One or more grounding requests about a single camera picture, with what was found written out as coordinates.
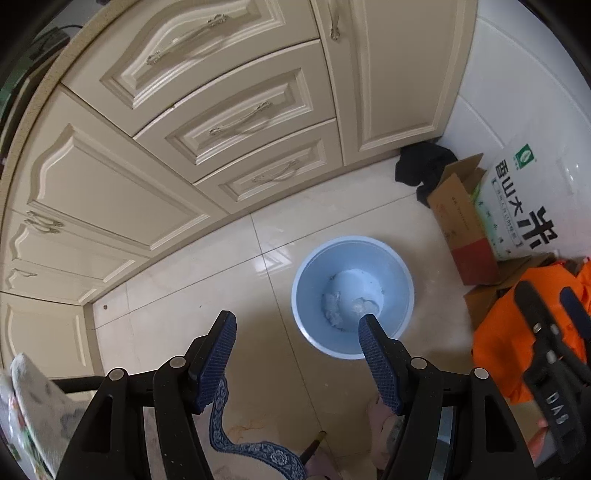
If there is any black gas stove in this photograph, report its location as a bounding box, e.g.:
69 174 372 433
7 25 84 125

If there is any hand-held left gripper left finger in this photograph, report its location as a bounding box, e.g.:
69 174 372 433
58 310 238 480

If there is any brown wooden stick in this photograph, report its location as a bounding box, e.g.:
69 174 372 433
300 431 328 462

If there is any cream cabinet door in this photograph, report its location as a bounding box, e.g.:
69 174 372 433
4 88 227 261
310 0 478 166
0 208 158 284
0 258 112 305

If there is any blue plastic trash bin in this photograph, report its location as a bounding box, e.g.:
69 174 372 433
291 237 415 360

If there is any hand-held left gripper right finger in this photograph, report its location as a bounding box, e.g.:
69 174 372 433
358 314 539 480

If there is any medium cream cabinet drawer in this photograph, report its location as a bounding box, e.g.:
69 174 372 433
134 41 336 182

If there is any small cream cabinet drawer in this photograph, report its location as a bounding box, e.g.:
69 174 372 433
194 119 345 214

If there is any pink slipper with purple flower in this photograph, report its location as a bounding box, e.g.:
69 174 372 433
368 399 407 472

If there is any orange plastic bag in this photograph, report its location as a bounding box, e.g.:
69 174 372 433
472 261 591 462

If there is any large cream cabinet drawer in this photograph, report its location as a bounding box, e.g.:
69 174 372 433
60 0 321 137

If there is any cream kitchen cabinet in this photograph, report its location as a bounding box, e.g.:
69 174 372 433
0 0 478 379

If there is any floral tablecloth with blue trim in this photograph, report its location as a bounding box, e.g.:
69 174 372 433
0 353 308 480

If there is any tall brown cardboard box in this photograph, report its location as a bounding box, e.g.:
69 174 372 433
426 154 502 286

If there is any white rice bag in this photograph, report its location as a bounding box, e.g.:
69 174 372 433
471 138 573 261

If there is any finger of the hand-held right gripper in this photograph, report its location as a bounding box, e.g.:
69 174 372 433
515 281 573 384
561 286 591 344

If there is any black cloth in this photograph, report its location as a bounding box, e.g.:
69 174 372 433
394 141 458 208

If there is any beige speckled countertop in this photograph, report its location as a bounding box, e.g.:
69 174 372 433
0 0 144 222

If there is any flat brown cardboard box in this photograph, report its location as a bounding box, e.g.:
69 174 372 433
463 251 559 330

